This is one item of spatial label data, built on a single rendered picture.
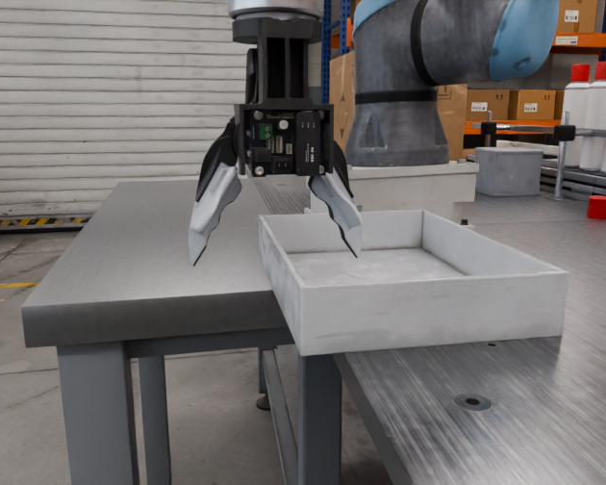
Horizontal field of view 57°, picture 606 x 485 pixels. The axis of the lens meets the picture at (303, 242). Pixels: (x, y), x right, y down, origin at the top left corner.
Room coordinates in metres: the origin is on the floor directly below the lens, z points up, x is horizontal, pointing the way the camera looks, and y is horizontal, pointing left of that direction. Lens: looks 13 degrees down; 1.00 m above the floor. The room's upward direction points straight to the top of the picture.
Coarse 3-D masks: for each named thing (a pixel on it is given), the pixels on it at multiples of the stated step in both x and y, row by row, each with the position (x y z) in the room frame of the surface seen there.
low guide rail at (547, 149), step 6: (498, 144) 1.56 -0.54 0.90; (504, 144) 1.53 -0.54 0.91; (510, 144) 1.50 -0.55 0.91; (516, 144) 1.47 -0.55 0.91; (522, 144) 1.43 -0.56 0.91; (528, 144) 1.41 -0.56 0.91; (534, 144) 1.38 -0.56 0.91; (540, 144) 1.36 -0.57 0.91; (546, 150) 1.33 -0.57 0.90; (552, 150) 1.30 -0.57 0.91; (558, 150) 1.28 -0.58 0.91
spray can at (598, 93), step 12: (600, 72) 1.10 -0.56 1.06; (600, 84) 1.10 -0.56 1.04; (588, 96) 1.12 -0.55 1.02; (600, 96) 1.09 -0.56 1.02; (588, 108) 1.11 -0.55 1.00; (600, 108) 1.09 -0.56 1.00; (588, 120) 1.11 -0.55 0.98; (600, 120) 1.09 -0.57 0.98; (588, 144) 1.10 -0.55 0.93; (600, 144) 1.09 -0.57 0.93; (588, 156) 1.10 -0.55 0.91; (600, 156) 1.09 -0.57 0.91; (588, 168) 1.10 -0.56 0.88; (600, 168) 1.09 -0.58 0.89
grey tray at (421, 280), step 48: (288, 240) 0.63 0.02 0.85; (336, 240) 0.64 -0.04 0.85; (384, 240) 0.65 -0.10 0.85; (432, 240) 0.63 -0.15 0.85; (480, 240) 0.52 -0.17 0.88; (288, 288) 0.42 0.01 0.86; (336, 288) 0.36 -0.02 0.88; (384, 288) 0.37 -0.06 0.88; (432, 288) 0.38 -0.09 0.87; (480, 288) 0.38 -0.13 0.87; (528, 288) 0.39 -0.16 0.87; (336, 336) 0.36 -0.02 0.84; (384, 336) 0.37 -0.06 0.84; (432, 336) 0.38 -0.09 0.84; (480, 336) 0.38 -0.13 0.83; (528, 336) 0.39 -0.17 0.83
